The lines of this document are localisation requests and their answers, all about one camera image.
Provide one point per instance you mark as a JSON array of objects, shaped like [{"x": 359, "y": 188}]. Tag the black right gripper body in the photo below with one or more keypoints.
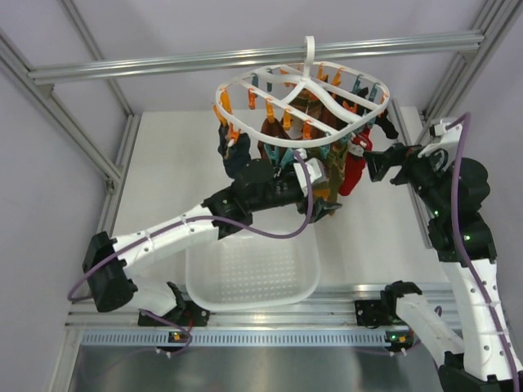
[{"x": 421, "y": 172}]

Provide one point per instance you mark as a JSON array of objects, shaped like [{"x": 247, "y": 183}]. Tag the olive striped sock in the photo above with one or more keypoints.
[{"x": 332, "y": 156}]

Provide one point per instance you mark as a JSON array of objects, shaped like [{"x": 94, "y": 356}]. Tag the aluminium top rail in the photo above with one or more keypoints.
[{"x": 105, "y": 69}]

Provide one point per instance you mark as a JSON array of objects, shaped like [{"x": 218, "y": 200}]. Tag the translucent white plastic basket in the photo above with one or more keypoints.
[{"x": 248, "y": 271}]

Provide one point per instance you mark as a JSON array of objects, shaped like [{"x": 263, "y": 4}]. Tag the black sock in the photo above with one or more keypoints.
[{"x": 383, "y": 121}]

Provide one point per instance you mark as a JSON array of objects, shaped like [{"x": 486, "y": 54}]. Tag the orange clothes peg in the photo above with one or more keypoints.
[{"x": 270, "y": 112}]

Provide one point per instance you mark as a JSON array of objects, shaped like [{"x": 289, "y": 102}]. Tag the perforated cable tray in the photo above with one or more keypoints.
[{"x": 248, "y": 338}]

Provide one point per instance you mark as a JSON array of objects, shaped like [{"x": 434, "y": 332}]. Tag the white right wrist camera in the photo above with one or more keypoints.
[{"x": 445, "y": 136}]

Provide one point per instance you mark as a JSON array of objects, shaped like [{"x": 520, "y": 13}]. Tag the navy blue sock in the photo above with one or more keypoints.
[{"x": 236, "y": 157}]

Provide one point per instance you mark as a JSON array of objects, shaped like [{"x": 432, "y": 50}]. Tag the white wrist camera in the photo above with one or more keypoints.
[
  {"x": 314, "y": 168},
  {"x": 445, "y": 136}
]

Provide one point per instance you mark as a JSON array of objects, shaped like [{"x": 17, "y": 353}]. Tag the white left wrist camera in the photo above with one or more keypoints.
[{"x": 314, "y": 168}]

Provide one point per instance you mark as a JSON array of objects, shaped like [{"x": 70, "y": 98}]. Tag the teal clothes peg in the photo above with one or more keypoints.
[{"x": 272, "y": 153}]

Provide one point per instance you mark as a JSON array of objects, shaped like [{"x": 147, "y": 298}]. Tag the plain red sock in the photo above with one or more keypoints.
[{"x": 354, "y": 168}]

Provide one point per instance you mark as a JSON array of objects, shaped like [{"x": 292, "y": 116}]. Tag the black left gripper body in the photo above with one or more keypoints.
[{"x": 316, "y": 205}]

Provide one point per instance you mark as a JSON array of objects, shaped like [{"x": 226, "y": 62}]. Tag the white round clip hanger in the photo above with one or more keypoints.
[{"x": 354, "y": 97}]

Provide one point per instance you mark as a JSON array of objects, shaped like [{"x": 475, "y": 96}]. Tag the brown sock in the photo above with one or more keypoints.
[{"x": 274, "y": 129}]

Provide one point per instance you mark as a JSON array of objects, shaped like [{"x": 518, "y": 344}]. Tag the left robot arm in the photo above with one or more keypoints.
[{"x": 112, "y": 264}]

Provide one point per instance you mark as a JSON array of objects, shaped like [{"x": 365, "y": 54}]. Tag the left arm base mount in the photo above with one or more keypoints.
[{"x": 191, "y": 316}]

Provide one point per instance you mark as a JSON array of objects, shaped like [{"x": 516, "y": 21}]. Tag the red santa sock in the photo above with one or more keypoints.
[{"x": 360, "y": 143}]

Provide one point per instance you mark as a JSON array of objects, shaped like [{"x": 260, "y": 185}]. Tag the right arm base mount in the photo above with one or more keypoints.
[{"x": 382, "y": 312}]

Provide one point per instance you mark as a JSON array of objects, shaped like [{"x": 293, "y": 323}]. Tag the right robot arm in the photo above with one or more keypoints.
[{"x": 481, "y": 357}]

